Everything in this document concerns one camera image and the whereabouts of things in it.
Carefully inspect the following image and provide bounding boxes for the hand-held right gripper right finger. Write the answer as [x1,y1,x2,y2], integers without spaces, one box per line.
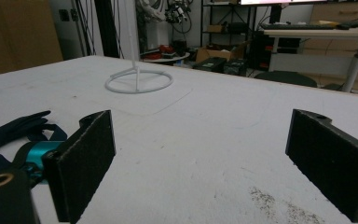
[285,108,358,224]

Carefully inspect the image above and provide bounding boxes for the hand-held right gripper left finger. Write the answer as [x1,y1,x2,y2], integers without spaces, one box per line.
[42,109,117,224]

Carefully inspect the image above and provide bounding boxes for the dark blue cloth bag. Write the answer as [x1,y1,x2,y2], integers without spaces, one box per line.
[0,110,68,175]

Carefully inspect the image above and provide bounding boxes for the white stand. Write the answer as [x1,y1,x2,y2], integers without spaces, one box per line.
[104,0,174,95]

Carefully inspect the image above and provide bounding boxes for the black chair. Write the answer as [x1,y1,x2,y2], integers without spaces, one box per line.
[255,70,319,89]

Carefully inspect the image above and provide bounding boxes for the white desk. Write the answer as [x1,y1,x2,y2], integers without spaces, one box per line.
[262,26,358,93]

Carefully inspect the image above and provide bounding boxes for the black computer tower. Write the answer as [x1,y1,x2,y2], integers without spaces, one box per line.
[250,31,301,71]

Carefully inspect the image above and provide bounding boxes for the black case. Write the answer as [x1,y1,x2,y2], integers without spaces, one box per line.
[192,56,227,73]
[223,59,248,77]

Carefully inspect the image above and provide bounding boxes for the black computer mouse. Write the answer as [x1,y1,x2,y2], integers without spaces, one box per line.
[335,21,358,31]

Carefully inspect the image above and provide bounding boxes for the black keyboard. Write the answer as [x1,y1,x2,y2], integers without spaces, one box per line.
[260,22,337,31]

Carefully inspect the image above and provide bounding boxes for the small round table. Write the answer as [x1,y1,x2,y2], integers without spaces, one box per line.
[140,51,191,66]

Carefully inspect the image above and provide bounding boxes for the wooden drawer cabinet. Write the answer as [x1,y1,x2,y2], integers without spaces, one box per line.
[302,3,358,90]

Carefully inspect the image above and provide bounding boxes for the brown board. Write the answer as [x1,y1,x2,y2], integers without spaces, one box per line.
[0,0,63,78]

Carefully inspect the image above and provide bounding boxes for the open cardboard box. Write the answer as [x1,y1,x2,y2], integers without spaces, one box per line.
[195,41,250,63]

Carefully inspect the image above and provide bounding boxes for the small cardboard box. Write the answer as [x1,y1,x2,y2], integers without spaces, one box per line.
[206,23,227,34]

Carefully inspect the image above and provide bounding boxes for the black metal shelf rack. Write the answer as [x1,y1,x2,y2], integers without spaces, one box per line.
[200,0,255,48]

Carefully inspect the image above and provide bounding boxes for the black frame post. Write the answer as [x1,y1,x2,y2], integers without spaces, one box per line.
[94,0,120,59]

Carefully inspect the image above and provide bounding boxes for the black wall outlet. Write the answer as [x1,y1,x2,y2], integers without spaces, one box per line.
[59,8,71,22]

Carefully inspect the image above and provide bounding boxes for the robot gripper with cables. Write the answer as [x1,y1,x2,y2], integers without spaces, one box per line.
[164,0,194,35]

